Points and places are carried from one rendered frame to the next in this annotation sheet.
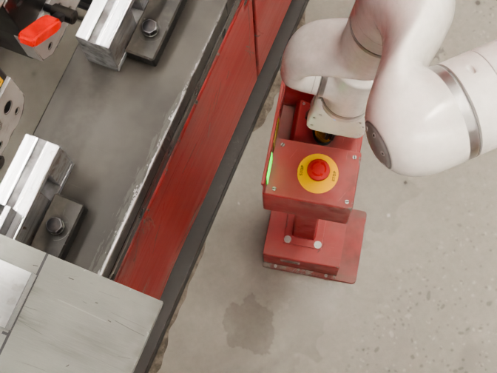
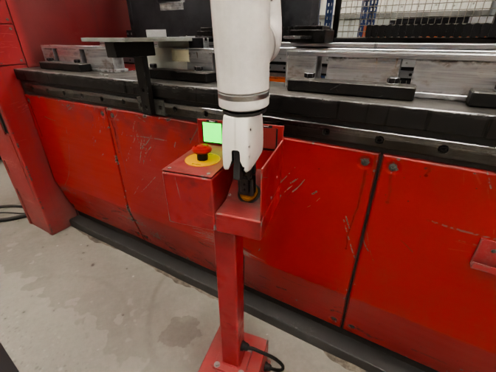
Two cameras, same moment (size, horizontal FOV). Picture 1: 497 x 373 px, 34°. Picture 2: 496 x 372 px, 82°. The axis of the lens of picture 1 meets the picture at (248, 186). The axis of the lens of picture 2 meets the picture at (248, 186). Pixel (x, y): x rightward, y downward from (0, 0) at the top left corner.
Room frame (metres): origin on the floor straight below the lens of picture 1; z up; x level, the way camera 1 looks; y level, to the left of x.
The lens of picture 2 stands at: (0.48, -0.66, 1.00)
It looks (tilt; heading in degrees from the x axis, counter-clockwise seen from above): 28 degrees down; 90
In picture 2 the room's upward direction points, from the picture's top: straight up
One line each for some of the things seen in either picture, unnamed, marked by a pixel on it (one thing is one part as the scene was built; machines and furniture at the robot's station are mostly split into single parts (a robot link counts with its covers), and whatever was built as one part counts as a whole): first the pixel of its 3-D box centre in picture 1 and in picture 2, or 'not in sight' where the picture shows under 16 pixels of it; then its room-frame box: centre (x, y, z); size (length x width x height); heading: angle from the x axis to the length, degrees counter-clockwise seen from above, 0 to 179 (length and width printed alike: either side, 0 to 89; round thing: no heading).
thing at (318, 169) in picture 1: (318, 171); (202, 153); (0.39, -0.12, 0.79); 0.04 x 0.04 x 0.04
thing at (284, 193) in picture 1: (316, 152); (226, 173); (0.43, -0.13, 0.75); 0.20 x 0.16 x 0.18; 161
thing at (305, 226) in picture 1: (308, 201); (231, 296); (0.43, -0.13, 0.39); 0.05 x 0.05 x 0.54; 71
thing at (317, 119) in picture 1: (340, 109); (245, 133); (0.47, -0.17, 0.85); 0.10 x 0.07 x 0.11; 71
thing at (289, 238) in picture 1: (305, 227); (233, 356); (0.43, -0.13, 0.13); 0.10 x 0.10 x 0.01; 71
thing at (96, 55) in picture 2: not in sight; (82, 57); (-0.25, 0.70, 0.92); 0.50 x 0.06 x 0.10; 150
